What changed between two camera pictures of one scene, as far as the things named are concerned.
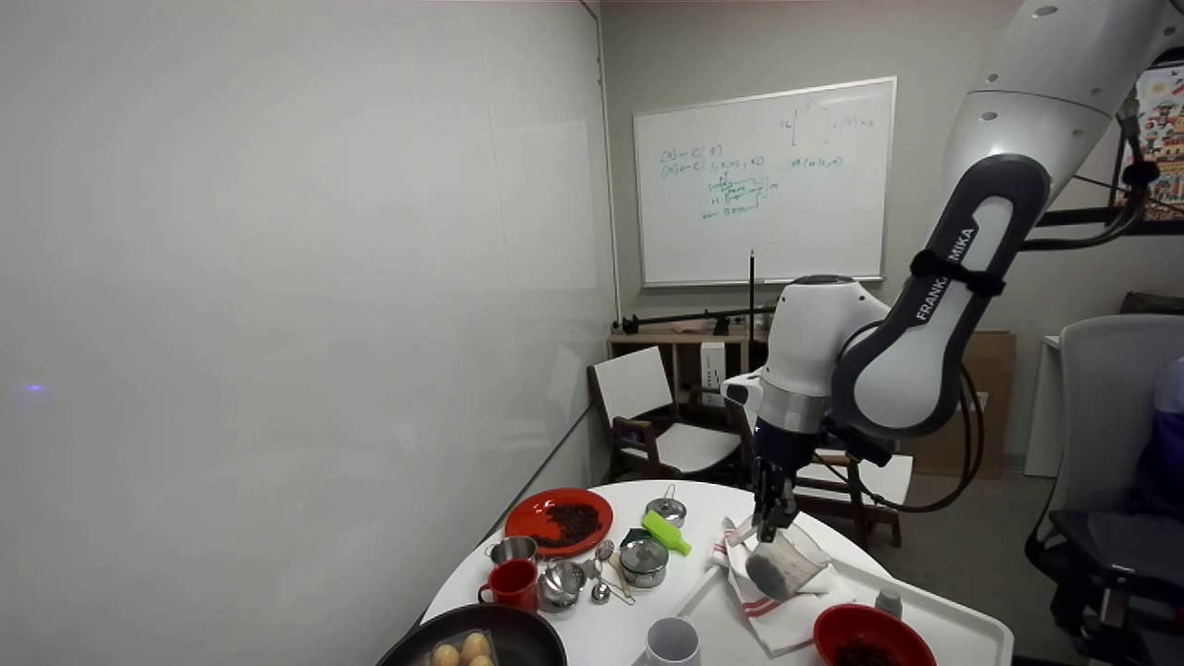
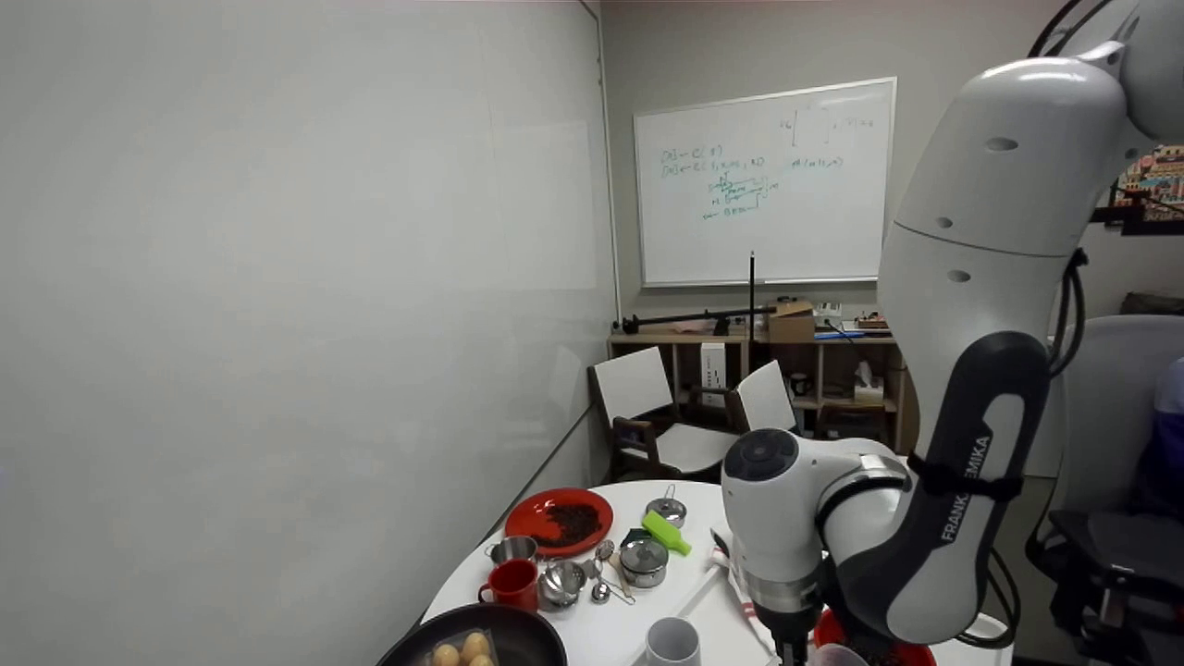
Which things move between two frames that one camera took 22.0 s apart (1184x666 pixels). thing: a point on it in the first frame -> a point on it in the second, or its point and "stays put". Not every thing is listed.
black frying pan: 484,639 stays put
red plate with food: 561,519 stays put
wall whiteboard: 794,179 stays put
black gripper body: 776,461 -> 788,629
